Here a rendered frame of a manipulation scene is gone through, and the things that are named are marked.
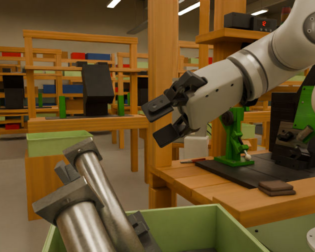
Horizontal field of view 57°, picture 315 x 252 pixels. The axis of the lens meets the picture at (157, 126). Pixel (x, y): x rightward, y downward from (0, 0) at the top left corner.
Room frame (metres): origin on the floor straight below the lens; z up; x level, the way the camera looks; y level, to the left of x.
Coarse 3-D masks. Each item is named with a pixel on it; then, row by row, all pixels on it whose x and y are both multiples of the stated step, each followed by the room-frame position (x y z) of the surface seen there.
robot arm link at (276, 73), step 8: (272, 32) 0.47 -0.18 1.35; (264, 40) 0.48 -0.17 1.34; (248, 48) 0.48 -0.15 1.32; (256, 48) 0.47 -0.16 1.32; (264, 48) 0.47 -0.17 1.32; (256, 56) 0.46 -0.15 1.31; (264, 56) 0.46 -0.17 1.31; (272, 56) 0.46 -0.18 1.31; (264, 64) 0.46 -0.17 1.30; (272, 64) 0.46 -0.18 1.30; (280, 64) 0.45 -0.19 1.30; (312, 64) 0.50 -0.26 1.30; (264, 72) 0.46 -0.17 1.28; (272, 72) 0.46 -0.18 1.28; (280, 72) 0.46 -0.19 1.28; (288, 72) 0.46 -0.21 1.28; (296, 72) 0.47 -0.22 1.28; (272, 80) 0.47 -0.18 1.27; (280, 80) 0.48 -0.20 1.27
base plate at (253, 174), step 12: (252, 156) 1.52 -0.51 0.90; (264, 156) 1.52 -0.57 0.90; (204, 168) 1.33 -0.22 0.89; (216, 168) 1.28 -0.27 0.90; (228, 168) 1.28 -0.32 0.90; (240, 168) 1.28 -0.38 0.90; (252, 168) 1.28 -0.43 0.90; (264, 168) 1.28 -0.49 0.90; (276, 168) 1.28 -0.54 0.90; (288, 168) 1.28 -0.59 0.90; (312, 168) 1.28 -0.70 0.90; (240, 180) 1.11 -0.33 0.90; (252, 180) 1.11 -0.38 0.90; (264, 180) 1.11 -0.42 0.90; (288, 180) 1.11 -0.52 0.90
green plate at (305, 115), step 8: (304, 88) 1.40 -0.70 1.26; (312, 88) 1.36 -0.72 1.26; (304, 96) 1.39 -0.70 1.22; (304, 104) 1.37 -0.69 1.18; (296, 112) 1.40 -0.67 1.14; (304, 112) 1.36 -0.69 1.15; (312, 112) 1.32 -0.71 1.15; (296, 120) 1.38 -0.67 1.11; (304, 120) 1.35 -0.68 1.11; (312, 120) 1.31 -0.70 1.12; (296, 128) 1.37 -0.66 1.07
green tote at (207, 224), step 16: (160, 208) 0.70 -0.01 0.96; (176, 208) 0.70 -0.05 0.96; (192, 208) 0.71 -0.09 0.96; (208, 208) 0.72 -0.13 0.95; (160, 224) 0.69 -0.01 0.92; (176, 224) 0.70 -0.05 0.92; (192, 224) 0.71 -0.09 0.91; (208, 224) 0.72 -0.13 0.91; (224, 224) 0.67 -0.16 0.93; (240, 224) 0.61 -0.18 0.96; (48, 240) 0.54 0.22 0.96; (160, 240) 0.69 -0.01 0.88; (176, 240) 0.70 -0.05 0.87; (192, 240) 0.71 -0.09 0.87; (208, 240) 0.72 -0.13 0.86; (224, 240) 0.67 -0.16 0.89; (240, 240) 0.59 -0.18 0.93; (256, 240) 0.55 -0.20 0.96
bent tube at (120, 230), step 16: (80, 144) 0.37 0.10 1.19; (80, 160) 0.37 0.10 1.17; (96, 160) 0.37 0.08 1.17; (80, 176) 0.36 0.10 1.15; (96, 176) 0.35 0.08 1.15; (96, 192) 0.34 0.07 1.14; (112, 192) 0.34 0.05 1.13; (112, 208) 0.33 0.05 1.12; (112, 224) 0.32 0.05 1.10; (128, 224) 0.33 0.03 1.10; (112, 240) 0.32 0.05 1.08; (128, 240) 0.32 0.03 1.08
